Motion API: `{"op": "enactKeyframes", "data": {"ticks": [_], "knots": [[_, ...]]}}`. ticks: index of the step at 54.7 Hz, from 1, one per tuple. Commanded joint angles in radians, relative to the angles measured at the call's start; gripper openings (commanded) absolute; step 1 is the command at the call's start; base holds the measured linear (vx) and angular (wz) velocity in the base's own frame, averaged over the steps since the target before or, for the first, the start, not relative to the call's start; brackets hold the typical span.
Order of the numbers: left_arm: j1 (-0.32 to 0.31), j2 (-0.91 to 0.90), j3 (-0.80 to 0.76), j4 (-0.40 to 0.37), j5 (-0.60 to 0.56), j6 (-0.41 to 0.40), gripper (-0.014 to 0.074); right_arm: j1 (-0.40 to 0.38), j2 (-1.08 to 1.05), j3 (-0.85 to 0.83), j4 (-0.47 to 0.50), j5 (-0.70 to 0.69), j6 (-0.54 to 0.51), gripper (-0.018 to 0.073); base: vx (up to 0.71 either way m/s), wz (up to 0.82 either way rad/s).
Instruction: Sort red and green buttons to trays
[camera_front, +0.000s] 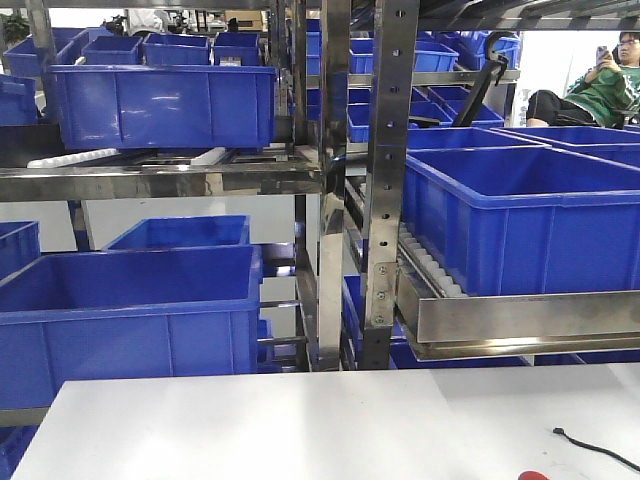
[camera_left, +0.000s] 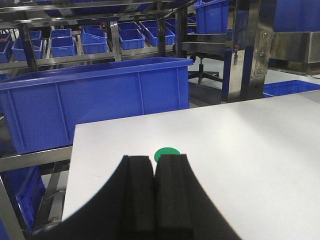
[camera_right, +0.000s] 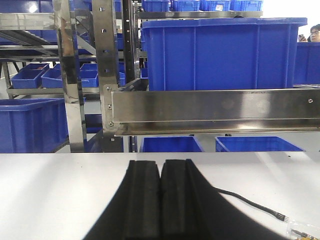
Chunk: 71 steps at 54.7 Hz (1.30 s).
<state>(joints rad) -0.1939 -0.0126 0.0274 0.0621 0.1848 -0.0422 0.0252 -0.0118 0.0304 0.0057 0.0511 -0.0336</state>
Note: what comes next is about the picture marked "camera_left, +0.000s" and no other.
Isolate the blue bin on floor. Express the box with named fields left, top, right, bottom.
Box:
left=263, top=80, right=320, bottom=98

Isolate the stainless steel shelf rack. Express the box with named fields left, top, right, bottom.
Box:
left=0, top=0, right=270, bottom=240

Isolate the green push button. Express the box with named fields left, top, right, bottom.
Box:
left=154, top=147, right=181, bottom=163

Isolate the large blue plastic bin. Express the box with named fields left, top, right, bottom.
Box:
left=0, top=57, right=193, bottom=154

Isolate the blue bin upper right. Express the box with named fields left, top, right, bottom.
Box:
left=194, top=0, right=229, bottom=34

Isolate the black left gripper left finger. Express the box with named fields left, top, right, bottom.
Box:
left=32, top=155, right=155, bottom=240

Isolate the black office chair base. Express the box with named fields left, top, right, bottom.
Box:
left=188, top=57, right=223, bottom=85

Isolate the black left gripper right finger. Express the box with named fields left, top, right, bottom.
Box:
left=155, top=154, right=240, bottom=240

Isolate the blue bin lower shelf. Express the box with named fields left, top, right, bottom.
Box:
left=1, top=166, right=46, bottom=234

